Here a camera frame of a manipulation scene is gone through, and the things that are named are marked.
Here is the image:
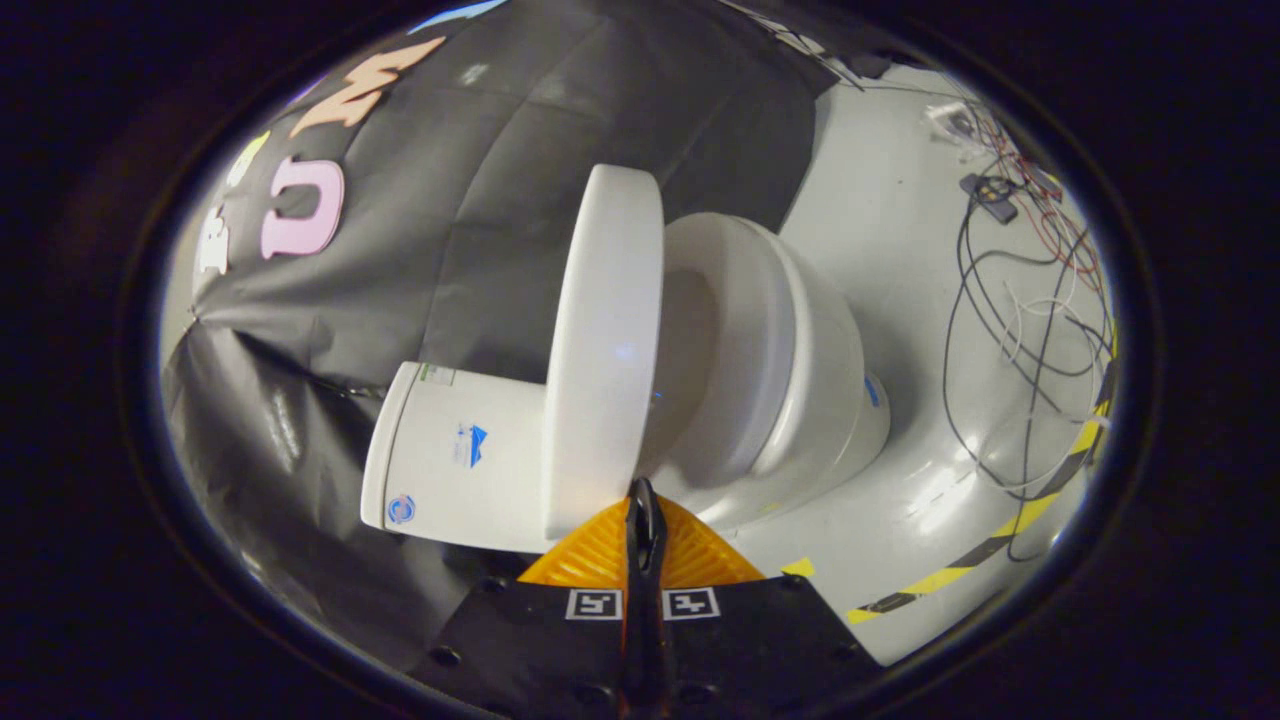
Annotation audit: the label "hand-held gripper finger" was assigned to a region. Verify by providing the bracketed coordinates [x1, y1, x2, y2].
[645, 478, 887, 720]
[405, 478, 648, 720]

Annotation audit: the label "black lid pull tab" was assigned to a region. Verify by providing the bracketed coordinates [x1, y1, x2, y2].
[640, 488, 663, 576]

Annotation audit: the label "white toilet lid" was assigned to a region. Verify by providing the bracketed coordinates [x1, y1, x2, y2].
[543, 164, 667, 542]

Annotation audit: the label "white ceramic toilet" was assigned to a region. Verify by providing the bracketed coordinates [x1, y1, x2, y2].
[360, 212, 892, 557]

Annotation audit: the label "white toilet seat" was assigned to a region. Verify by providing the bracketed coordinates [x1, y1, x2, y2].
[640, 212, 801, 491]

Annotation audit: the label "yellow black striped floor tape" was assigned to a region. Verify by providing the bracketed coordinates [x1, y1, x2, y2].
[847, 318, 1121, 627]

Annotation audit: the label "black backdrop cloth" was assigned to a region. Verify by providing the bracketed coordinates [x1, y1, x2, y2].
[160, 0, 891, 671]

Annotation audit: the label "black power adapter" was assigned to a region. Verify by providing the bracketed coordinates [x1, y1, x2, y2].
[960, 174, 1020, 224]

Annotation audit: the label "clear plastic bag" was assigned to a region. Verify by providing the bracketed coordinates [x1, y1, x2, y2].
[925, 98, 986, 153]

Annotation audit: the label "tangle of black cables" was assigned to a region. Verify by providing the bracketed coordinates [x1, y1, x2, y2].
[943, 170, 1116, 563]

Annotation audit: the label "white wires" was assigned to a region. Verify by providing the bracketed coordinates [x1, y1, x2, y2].
[1000, 280, 1086, 366]

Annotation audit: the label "bundle of red wires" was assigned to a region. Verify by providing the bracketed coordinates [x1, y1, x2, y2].
[965, 95, 1106, 296]

